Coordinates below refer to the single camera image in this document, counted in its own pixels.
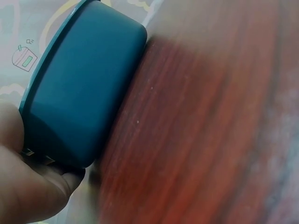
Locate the person's left hand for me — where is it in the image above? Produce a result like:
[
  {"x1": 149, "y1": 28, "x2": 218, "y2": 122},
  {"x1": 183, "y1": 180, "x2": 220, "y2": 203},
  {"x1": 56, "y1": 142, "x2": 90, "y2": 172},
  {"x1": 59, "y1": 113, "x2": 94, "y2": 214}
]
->
[{"x1": 0, "y1": 101, "x2": 86, "y2": 224}]

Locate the teal plastic container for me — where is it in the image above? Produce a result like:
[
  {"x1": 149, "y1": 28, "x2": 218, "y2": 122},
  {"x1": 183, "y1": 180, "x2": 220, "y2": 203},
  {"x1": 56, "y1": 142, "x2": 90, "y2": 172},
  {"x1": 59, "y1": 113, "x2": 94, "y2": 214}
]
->
[{"x1": 19, "y1": 0, "x2": 148, "y2": 175}]

